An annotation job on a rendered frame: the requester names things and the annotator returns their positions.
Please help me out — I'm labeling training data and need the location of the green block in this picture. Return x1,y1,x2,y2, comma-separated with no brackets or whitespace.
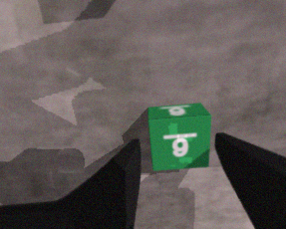
147,103,211,171

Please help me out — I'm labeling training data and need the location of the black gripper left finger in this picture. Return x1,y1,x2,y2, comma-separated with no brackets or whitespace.
0,138,142,229

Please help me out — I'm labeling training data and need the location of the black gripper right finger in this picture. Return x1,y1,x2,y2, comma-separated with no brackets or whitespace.
215,132,286,229

